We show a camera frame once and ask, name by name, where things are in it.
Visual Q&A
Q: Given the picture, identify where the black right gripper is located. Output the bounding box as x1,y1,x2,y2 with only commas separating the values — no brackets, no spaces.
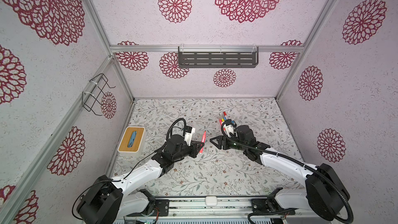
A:
209,134,247,153

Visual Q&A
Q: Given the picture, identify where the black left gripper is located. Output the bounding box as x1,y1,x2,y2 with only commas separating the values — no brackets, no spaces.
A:
173,140,204,162

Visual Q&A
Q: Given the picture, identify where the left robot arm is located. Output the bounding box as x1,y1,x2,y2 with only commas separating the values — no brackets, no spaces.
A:
73,134,205,224

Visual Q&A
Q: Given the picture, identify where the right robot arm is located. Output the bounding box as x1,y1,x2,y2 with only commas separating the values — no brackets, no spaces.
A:
210,122,354,224

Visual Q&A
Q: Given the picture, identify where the white wooden-top tissue box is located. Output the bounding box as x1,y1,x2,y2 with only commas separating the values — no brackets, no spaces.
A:
118,126,147,157

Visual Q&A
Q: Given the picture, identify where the small white box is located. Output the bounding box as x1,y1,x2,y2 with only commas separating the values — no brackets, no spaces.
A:
205,196,218,207

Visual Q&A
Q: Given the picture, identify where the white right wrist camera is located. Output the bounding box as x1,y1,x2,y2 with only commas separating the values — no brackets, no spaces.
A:
222,119,237,138

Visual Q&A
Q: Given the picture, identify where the black corrugated left cable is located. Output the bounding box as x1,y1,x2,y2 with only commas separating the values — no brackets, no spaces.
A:
165,118,187,141

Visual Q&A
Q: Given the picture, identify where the black corrugated cable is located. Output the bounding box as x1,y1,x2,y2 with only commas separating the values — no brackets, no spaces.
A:
165,118,187,141
220,121,354,224

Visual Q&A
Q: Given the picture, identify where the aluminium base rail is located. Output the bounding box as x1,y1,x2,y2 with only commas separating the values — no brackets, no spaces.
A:
114,195,296,224

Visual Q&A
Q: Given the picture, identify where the dark metal wall shelf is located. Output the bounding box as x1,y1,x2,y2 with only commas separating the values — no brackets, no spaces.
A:
177,46,259,68

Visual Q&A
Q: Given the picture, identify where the black wire wall rack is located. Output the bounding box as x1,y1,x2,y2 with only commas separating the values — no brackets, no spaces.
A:
81,73,116,117

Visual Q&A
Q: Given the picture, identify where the black corrugated right cable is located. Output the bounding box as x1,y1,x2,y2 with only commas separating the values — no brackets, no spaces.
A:
220,121,354,224

